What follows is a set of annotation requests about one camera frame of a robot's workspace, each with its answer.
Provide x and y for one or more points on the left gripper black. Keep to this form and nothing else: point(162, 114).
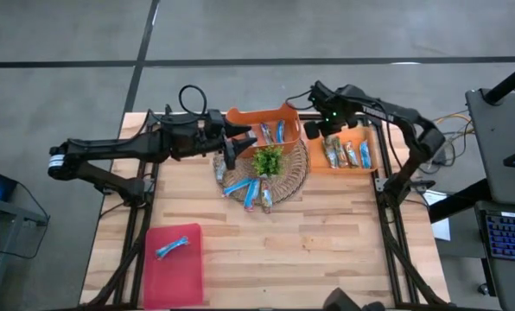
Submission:
point(214, 142)

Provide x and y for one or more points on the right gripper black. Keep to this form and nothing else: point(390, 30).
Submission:
point(337, 123)

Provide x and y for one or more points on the tan granola bar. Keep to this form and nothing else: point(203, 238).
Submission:
point(351, 155)
point(330, 155)

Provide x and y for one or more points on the silver blue granola bar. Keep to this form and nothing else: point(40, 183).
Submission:
point(220, 170)

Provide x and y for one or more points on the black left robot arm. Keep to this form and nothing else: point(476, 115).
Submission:
point(110, 149)

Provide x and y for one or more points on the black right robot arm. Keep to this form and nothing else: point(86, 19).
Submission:
point(383, 113)

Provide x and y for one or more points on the green plant in white pot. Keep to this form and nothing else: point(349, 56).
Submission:
point(268, 160)

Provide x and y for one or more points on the translucent orange plastic tray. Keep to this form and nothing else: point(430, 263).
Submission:
point(314, 162)

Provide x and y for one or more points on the round woven placemat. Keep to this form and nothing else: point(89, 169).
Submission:
point(288, 181)

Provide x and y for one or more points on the small black connector box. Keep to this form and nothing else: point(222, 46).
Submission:
point(421, 185)

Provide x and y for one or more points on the black power brick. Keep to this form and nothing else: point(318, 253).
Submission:
point(441, 159)

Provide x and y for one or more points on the white paper sheet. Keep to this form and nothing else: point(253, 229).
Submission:
point(441, 229)

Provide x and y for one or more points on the grey desk top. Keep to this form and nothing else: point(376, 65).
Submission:
point(491, 142)

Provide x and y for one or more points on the pink plastic bin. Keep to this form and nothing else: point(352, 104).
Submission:
point(175, 285)

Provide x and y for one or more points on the black desk pole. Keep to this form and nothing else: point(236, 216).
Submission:
point(510, 82)

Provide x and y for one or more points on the backlit black keyboard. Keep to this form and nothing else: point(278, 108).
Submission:
point(510, 237)

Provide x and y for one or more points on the black caster wheel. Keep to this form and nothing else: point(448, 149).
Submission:
point(483, 289)

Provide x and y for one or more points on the grey metal stand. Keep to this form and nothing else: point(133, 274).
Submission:
point(11, 210)

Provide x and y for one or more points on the computer case with blue light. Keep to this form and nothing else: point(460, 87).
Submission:
point(2, 181)

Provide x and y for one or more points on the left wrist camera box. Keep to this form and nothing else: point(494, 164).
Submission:
point(215, 118)

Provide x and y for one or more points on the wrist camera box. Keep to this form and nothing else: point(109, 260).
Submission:
point(320, 93)
point(215, 118)

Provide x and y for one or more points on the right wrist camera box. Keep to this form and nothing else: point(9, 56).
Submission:
point(320, 93)

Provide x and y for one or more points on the black aluminium table frame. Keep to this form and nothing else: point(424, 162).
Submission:
point(391, 242)

